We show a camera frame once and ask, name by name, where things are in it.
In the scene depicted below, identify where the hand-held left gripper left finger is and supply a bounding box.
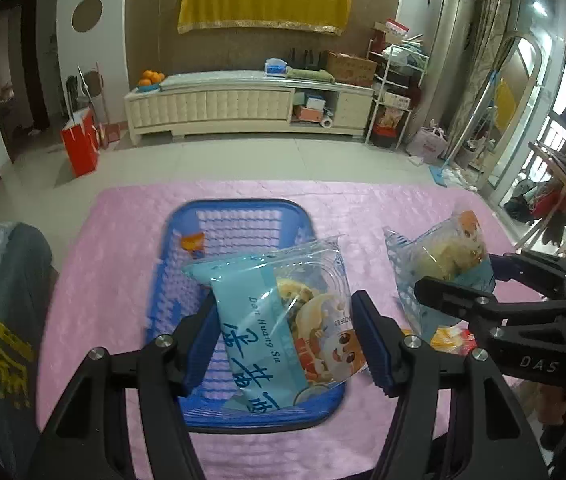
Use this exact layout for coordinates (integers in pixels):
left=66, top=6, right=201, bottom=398
left=28, top=292, right=221, bottom=480

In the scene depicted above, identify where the blue mop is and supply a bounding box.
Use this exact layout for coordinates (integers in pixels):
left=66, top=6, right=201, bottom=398
left=428, top=72, right=499, bottom=188

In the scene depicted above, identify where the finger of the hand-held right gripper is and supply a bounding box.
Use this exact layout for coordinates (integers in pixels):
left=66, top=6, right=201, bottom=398
left=486, top=251, right=566, bottom=306
left=414, top=276, right=566, bottom=356

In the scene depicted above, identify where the standing air conditioner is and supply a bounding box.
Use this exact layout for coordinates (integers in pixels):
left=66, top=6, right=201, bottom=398
left=415, top=0, right=479, bottom=131

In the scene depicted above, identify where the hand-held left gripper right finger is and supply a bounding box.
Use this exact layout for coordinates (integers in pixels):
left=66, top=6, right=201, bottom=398
left=350, top=290, right=549, bottom=480

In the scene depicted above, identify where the green cushion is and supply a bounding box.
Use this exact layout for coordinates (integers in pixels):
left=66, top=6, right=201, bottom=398
left=285, top=66, right=335, bottom=85

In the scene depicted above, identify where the chair with grey cover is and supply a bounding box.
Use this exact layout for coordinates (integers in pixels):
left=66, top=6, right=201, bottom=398
left=0, top=220, right=56, bottom=480

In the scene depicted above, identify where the brown cardboard box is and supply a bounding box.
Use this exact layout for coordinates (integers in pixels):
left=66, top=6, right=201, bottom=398
left=325, top=51, right=379, bottom=87

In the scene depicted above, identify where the light blue pastry packet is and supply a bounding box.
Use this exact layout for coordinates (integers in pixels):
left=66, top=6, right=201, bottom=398
left=384, top=210, right=496, bottom=343
left=182, top=235, right=371, bottom=413

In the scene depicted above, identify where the white metal rack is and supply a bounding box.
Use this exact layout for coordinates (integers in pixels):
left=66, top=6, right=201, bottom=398
left=364, top=35, right=429, bottom=148

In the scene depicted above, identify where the blue plastic basket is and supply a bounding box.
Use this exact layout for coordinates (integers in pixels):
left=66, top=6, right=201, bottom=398
left=144, top=199, right=354, bottom=435

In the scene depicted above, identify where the person's right hand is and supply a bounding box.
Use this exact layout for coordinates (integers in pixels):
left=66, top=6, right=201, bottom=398
left=520, top=384, right=566, bottom=453

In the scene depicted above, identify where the yellow red snack packet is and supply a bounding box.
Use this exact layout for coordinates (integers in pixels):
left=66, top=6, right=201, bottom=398
left=402, top=325, right=478, bottom=358

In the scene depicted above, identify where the patterned curtain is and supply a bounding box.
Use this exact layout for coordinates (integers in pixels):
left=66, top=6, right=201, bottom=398
left=450, top=0, right=514, bottom=146

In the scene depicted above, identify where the red paper bag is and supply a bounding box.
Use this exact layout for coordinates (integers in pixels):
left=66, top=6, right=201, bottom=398
left=60, top=108, right=101, bottom=177

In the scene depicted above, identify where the cream tv cabinet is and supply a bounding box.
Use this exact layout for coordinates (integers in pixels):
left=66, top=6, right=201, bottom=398
left=124, top=70, right=389, bottom=143

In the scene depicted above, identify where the pink gift bag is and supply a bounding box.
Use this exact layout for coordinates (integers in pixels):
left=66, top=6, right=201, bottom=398
left=407, top=120, right=448, bottom=163

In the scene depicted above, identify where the pink tablecloth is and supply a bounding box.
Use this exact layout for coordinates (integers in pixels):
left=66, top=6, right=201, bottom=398
left=35, top=180, right=529, bottom=480

